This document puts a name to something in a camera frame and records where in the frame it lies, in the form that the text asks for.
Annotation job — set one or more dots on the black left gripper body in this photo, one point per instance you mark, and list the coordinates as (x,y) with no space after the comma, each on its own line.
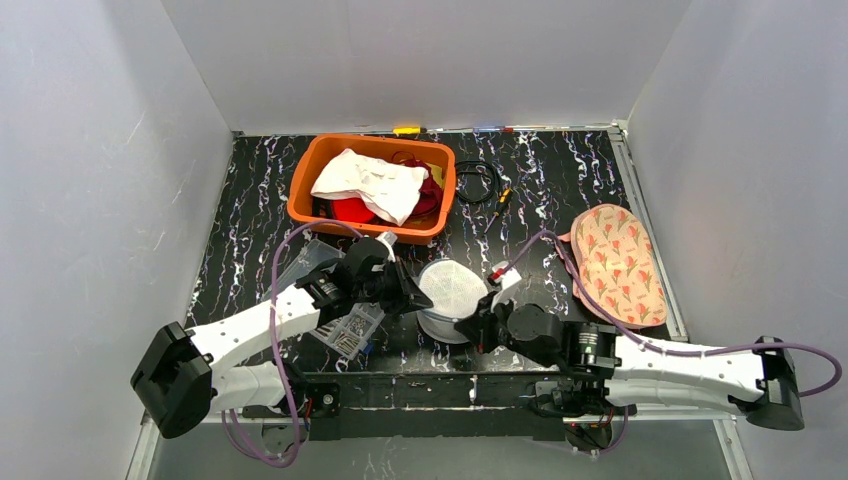
(395,288)

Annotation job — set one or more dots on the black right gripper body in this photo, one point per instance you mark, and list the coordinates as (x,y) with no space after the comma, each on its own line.
(484,324)

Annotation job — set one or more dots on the white bra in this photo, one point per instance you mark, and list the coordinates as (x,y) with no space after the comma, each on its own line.
(389,190)

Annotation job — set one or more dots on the peach print mesh laundry bag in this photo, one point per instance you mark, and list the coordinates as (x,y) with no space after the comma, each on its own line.
(616,273)

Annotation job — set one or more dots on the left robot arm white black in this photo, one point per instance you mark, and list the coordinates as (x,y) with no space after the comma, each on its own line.
(187,373)

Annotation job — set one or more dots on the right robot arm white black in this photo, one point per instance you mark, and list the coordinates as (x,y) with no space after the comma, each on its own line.
(603,370)

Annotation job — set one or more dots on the bright red bra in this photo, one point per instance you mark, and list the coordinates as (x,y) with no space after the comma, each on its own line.
(351,210)

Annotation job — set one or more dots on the dark red bra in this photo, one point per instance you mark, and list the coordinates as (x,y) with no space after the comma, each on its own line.
(430,193)

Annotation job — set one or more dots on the clear plastic screw organizer box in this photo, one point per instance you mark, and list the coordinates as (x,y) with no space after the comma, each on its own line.
(349,335)

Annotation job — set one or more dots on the orange plastic basin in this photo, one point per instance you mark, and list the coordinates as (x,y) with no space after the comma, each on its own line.
(416,230)

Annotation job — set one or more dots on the orange black screwdriver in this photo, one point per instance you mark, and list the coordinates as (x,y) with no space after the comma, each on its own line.
(502,205)

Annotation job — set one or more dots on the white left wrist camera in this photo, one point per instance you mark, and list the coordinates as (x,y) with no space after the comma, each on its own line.
(388,239)

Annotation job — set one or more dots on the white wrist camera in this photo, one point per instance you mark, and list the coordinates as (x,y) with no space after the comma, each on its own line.
(388,239)
(505,283)

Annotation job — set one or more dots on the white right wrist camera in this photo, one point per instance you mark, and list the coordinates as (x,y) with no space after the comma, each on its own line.
(505,283)

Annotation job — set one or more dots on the yellow marker at wall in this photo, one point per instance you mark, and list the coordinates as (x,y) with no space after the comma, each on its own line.
(410,130)

